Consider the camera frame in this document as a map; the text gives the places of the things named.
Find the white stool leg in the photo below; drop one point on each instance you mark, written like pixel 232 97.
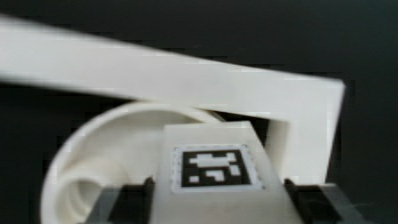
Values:
pixel 218 184

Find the white round stool seat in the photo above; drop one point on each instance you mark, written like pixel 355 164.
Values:
pixel 109 156

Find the white right rail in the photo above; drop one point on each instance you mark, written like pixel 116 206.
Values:
pixel 308 133

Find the white front rail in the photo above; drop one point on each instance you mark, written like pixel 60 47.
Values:
pixel 54 57

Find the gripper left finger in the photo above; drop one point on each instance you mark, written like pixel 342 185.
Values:
pixel 124 205

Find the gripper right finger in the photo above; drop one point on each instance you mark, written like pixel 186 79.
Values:
pixel 323 204

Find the white rail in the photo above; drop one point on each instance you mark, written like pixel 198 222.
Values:
pixel 54 57
pixel 308 133

